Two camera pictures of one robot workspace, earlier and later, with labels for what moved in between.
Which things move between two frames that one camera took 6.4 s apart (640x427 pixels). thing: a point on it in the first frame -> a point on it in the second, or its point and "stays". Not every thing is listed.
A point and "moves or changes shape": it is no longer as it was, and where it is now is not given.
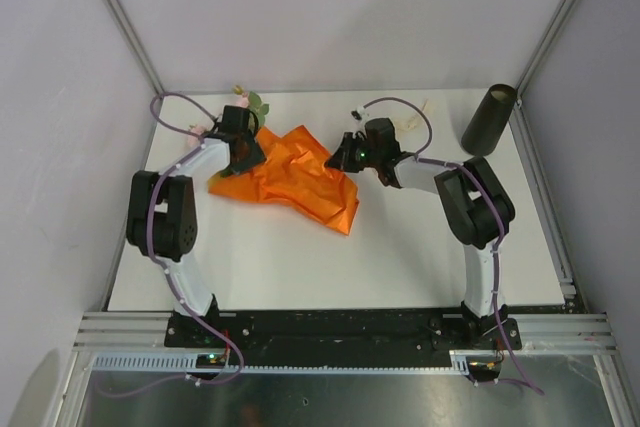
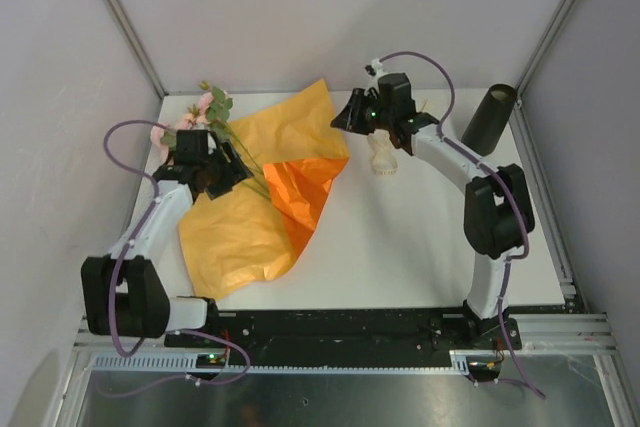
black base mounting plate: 338,333 stays
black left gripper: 255,157 -> 235,171
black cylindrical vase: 482,132 stays
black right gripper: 342,158 -> 350,118
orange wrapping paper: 293,172 moves or changes shape
